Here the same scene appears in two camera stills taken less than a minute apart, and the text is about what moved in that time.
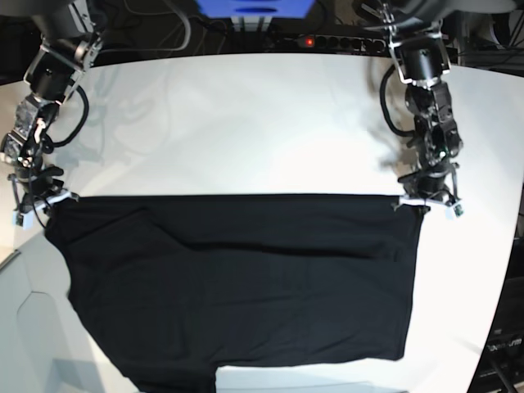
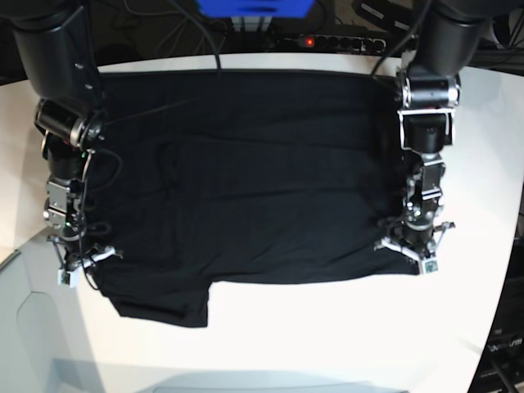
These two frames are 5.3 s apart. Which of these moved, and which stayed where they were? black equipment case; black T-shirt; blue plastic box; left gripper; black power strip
Moved: left gripper; black T-shirt
Stayed: blue plastic box; black equipment case; black power strip
